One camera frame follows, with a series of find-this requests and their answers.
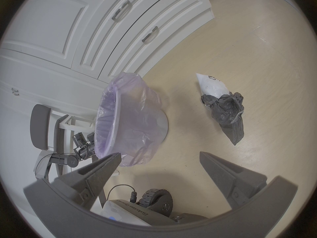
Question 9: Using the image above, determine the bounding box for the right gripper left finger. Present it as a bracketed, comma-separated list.
[53, 152, 122, 209]

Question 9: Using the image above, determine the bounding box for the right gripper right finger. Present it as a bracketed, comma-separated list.
[199, 151, 268, 211]

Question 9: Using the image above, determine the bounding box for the purple plastic bag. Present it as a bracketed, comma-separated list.
[94, 73, 164, 167]

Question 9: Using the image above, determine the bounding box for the black plastic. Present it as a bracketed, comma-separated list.
[201, 92, 244, 146]

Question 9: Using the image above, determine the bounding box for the white printed wrapper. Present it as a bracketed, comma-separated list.
[196, 73, 233, 100]

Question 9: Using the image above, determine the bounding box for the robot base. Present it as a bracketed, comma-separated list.
[90, 189, 208, 226]

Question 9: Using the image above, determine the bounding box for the white trash bin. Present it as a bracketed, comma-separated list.
[95, 88, 169, 163]

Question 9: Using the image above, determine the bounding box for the white chair with grey cushions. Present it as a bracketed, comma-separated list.
[30, 104, 99, 180]

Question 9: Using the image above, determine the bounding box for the white wardrobe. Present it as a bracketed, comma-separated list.
[0, 0, 214, 124]

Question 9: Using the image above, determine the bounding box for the black cable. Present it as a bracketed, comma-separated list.
[106, 184, 138, 203]

